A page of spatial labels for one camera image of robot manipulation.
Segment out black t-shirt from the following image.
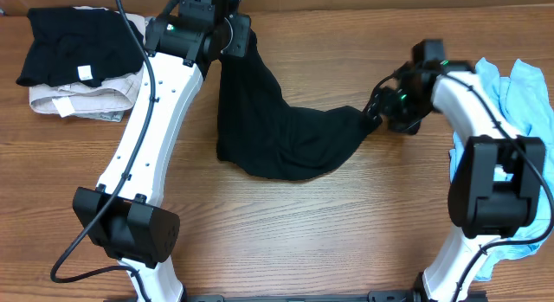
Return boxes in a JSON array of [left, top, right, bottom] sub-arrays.
[[216, 32, 380, 181]]

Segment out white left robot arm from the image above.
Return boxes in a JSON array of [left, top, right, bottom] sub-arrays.
[[73, 0, 251, 301]]

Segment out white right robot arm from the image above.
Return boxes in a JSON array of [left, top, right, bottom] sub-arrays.
[[364, 60, 553, 301]]

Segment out light blue t-shirt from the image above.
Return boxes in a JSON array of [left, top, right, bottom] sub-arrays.
[[449, 57, 553, 282]]

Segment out folded beige garment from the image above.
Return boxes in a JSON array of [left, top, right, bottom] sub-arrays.
[[16, 6, 148, 121]]

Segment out folded black garment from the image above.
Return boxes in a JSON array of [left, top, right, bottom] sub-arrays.
[[16, 7, 143, 87]]

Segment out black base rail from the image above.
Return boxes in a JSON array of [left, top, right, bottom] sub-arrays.
[[103, 289, 490, 302]]

